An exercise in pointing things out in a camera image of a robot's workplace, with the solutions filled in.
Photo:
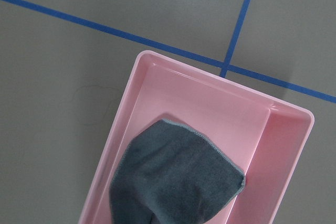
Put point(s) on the grey cloth towel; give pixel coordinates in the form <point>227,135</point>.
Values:
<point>171,173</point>

